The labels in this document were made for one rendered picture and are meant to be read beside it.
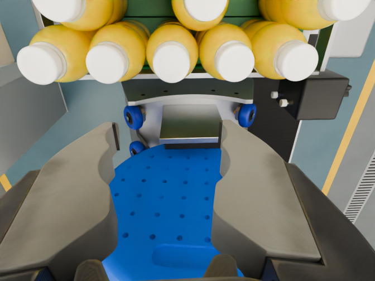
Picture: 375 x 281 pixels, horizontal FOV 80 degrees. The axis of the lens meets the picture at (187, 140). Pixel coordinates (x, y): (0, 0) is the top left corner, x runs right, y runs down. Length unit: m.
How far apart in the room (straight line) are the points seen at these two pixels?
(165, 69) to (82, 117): 1.36
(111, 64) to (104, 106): 1.25
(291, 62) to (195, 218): 0.21
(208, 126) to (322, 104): 0.18
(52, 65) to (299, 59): 0.26
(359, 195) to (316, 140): 0.79
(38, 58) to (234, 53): 0.20
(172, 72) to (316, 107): 0.25
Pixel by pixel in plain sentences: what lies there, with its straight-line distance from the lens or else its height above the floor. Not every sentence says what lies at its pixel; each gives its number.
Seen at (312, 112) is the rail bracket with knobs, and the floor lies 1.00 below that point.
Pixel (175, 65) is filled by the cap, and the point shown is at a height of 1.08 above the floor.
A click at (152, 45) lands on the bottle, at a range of 0.28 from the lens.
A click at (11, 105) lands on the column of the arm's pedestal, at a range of 1.19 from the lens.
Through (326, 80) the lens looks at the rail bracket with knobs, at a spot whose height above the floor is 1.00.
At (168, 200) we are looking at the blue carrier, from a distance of 0.31.
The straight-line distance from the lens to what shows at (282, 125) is 1.47.
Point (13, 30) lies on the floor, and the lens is 1.58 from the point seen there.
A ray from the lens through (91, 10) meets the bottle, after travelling 0.29.
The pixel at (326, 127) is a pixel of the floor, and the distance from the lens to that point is 1.82.
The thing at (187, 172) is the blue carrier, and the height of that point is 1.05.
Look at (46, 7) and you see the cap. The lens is 0.27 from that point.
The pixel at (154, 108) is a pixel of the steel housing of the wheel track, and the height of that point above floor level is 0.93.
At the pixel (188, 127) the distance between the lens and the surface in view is 0.35.
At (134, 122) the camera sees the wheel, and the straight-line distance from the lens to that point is 0.39.
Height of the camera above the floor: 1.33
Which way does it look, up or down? 59 degrees down
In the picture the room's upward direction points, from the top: 175 degrees clockwise
